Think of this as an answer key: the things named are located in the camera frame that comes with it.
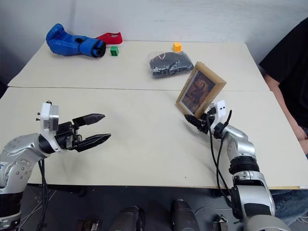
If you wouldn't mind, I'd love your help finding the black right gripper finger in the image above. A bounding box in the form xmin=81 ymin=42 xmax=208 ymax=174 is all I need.
xmin=184 ymin=114 xmax=202 ymax=128

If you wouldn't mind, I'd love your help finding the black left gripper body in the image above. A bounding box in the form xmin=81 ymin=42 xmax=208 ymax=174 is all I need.
xmin=54 ymin=117 xmax=85 ymax=151

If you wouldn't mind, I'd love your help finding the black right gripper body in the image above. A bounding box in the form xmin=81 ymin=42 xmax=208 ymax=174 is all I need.
xmin=195 ymin=108 xmax=216 ymax=135

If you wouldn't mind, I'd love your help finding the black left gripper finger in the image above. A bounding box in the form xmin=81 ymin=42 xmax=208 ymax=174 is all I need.
xmin=72 ymin=112 xmax=106 ymax=127
xmin=75 ymin=133 xmax=112 ymax=153

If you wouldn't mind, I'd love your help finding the wooden picture frame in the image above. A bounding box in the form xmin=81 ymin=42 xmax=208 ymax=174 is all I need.
xmin=175 ymin=61 xmax=228 ymax=119

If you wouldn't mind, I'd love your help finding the clear bag of black items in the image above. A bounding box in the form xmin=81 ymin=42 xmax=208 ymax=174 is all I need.
xmin=147 ymin=51 xmax=195 ymax=79

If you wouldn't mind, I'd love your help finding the blue boxing glove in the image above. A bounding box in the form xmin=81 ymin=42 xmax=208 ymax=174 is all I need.
xmin=46 ymin=23 xmax=107 ymax=59

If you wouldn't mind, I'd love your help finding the red canvas shoe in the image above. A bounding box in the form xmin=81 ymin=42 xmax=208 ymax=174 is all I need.
xmin=94 ymin=32 xmax=124 ymax=48

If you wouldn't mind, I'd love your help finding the person in black t-shirt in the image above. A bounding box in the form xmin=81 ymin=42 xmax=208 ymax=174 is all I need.
xmin=258 ymin=18 xmax=308 ymax=219

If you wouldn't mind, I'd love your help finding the small brown metal device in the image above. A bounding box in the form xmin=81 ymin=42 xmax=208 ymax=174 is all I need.
xmin=212 ymin=214 xmax=229 ymax=231

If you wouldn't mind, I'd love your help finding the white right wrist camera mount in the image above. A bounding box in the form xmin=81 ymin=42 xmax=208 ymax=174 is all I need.
xmin=208 ymin=99 xmax=227 ymax=126

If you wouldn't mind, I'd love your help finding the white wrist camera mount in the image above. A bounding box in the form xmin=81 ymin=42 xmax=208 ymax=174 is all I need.
xmin=208 ymin=99 xmax=227 ymax=126
xmin=35 ymin=100 xmax=60 ymax=145

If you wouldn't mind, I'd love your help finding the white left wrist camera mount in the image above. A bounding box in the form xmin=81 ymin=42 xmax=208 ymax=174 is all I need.
xmin=35 ymin=100 xmax=60 ymax=145

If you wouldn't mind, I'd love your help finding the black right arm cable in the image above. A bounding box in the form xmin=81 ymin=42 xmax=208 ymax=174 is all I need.
xmin=206 ymin=109 xmax=233 ymax=209

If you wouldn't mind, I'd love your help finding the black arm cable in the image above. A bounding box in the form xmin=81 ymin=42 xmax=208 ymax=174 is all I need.
xmin=206 ymin=109 xmax=233 ymax=209
xmin=38 ymin=158 xmax=50 ymax=228

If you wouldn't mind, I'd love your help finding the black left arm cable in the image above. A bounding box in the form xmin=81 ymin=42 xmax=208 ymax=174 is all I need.
xmin=38 ymin=158 xmax=50 ymax=228

